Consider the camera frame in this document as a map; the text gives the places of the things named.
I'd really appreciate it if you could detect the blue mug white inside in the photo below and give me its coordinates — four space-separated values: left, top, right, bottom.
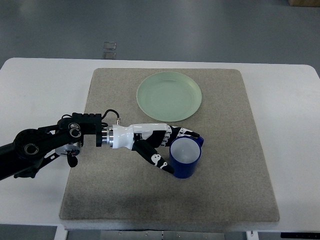
169 136 204 179

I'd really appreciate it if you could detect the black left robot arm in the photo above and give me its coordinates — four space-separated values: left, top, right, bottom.
0 112 108 180

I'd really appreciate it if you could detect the light green plate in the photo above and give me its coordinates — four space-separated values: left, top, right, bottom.
136 71 202 122

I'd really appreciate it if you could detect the clear floor marker plate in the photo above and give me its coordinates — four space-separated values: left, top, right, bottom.
102 41 117 60

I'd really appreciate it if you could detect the grey felt mat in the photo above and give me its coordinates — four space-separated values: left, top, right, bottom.
60 68 280 225

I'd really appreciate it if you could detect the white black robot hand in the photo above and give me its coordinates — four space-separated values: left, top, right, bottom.
105 123 204 175

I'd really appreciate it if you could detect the cardboard box corner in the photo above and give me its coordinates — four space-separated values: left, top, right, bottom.
288 0 320 7

